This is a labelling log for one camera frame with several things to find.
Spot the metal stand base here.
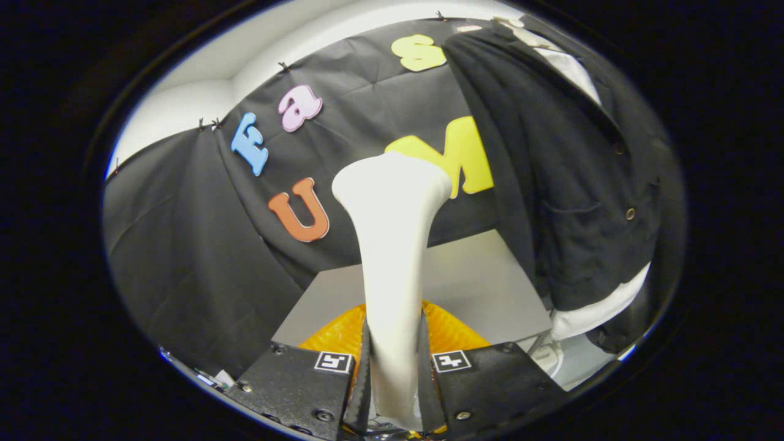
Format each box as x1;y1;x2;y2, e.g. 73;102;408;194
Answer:
528;334;565;379

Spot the white garment steamer head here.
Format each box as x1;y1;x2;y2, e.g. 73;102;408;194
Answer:
331;151;454;432

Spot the black backdrop cloth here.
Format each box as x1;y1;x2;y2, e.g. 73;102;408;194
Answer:
101;18;540;377

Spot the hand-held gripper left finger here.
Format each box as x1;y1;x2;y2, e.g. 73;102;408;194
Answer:
224;300;371;441

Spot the white padded garment form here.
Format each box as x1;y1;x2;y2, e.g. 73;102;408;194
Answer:
490;15;651;341

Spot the black jacket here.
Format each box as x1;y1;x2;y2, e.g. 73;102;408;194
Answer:
442;15;687;355

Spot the grey cabinet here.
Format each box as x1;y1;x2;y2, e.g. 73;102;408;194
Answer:
271;230;552;347

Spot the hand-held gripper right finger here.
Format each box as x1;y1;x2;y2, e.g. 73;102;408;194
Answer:
418;300;567;439

